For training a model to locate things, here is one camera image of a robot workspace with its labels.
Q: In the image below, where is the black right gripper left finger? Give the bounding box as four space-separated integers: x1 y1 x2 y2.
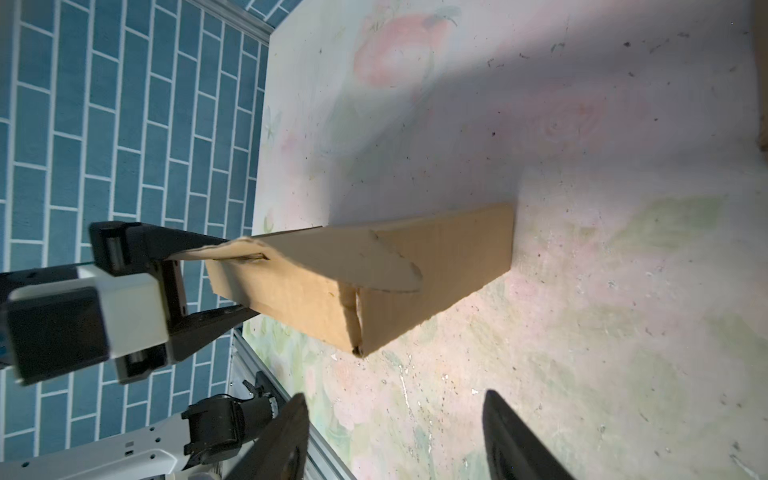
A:
225 393 310 480

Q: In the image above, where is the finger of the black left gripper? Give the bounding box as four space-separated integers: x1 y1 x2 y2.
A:
88 221 226 276
166 305 259 364

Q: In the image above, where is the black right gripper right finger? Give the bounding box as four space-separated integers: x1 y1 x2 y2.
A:
482 390 574 480

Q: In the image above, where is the brown cardboard box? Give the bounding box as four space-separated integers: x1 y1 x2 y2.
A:
752 0 768 153

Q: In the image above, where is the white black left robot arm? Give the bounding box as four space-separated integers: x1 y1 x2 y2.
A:
1 221 278 479

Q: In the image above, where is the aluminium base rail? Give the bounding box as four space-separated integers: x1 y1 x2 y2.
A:
223 330 354 479

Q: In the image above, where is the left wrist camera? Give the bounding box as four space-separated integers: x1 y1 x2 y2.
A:
1 264 170 386

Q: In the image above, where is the aluminium corner post left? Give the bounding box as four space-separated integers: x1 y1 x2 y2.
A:
189 0 274 45

